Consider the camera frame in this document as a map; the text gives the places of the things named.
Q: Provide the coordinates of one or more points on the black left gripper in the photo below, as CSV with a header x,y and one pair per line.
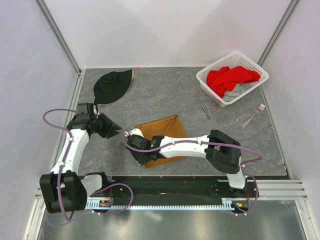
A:
x,y
109,125

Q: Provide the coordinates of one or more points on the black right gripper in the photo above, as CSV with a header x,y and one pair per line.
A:
x,y
140,161

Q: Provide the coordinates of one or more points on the orange cloth napkin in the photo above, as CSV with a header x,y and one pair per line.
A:
x,y
170,126

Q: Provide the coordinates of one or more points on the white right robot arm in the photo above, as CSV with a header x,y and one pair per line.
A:
x,y
220,150

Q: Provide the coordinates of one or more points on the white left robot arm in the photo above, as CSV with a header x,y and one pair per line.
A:
x,y
68,165

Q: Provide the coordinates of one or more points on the black bucket hat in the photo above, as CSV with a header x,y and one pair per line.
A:
x,y
112,86

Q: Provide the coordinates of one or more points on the silver knife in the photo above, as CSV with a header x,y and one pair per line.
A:
x,y
202,106

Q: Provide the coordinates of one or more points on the grey cloth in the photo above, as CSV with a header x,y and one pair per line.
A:
x,y
236,92

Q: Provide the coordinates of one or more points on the red cloth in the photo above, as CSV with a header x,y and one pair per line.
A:
x,y
225,79

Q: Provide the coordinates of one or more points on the white plastic basket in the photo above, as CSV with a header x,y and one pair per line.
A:
x,y
231,60

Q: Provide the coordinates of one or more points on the silver fork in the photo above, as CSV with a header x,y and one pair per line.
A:
x,y
257,111

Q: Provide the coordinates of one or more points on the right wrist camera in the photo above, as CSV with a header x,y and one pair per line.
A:
x,y
135,131

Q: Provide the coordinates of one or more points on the slotted cable duct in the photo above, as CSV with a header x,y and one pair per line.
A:
x,y
103,205

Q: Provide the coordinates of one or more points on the left aluminium frame post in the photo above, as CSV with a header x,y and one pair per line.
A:
x,y
58,34

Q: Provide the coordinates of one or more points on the aluminium frame post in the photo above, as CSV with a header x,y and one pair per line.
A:
x,y
58,34
289,11

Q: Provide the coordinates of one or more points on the aluminium front rail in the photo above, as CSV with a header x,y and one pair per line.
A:
x,y
282,188

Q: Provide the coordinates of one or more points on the right aluminium frame post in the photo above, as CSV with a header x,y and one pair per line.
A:
x,y
289,11

